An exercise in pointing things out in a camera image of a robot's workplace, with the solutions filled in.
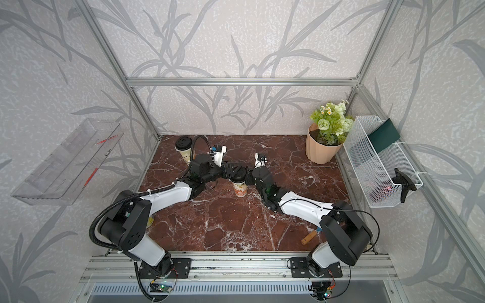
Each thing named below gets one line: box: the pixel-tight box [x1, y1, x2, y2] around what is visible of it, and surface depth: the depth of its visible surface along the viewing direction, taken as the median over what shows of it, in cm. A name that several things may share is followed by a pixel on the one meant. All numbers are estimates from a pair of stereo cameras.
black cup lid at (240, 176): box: [229, 166, 248, 184], surface depth 82 cm
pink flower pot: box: [305, 122, 343, 165], surface depth 99 cm
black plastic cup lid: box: [174, 136, 193, 151], surface depth 96 cm
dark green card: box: [367, 118, 401, 154], surface depth 74 cm
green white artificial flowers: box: [310, 99, 355, 147], surface depth 90 cm
